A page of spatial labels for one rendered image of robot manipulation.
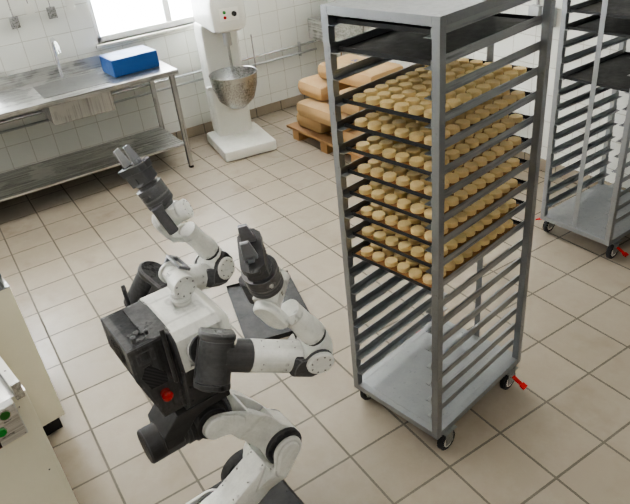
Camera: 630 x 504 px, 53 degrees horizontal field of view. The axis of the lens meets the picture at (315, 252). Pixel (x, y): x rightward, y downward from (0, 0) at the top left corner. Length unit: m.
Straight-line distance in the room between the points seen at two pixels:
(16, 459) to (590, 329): 2.73
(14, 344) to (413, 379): 1.78
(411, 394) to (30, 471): 1.56
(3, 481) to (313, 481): 1.19
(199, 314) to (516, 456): 1.66
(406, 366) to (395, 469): 0.50
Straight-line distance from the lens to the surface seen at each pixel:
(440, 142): 1.99
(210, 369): 1.63
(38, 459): 2.50
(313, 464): 2.88
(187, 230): 2.07
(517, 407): 3.11
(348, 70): 2.27
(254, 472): 2.33
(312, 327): 1.65
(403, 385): 2.96
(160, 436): 2.00
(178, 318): 1.76
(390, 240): 2.40
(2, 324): 2.98
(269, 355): 1.67
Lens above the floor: 2.21
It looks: 32 degrees down
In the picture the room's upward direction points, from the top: 7 degrees counter-clockwise
